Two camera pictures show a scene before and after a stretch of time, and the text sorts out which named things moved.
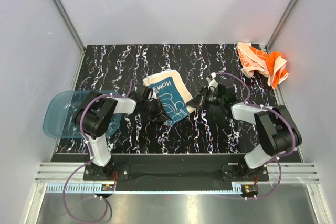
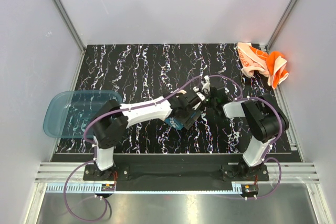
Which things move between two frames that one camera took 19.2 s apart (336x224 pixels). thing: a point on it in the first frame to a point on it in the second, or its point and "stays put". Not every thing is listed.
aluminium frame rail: x=72 y=173 stays put
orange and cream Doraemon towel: x=271 y=64 stays put
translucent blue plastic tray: x=60 y=110 stays put
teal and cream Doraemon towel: x=172 y=93 to x=172 y=122
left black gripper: x=156 y=108 to x=191 y=117
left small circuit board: x=107 y=187 stays put
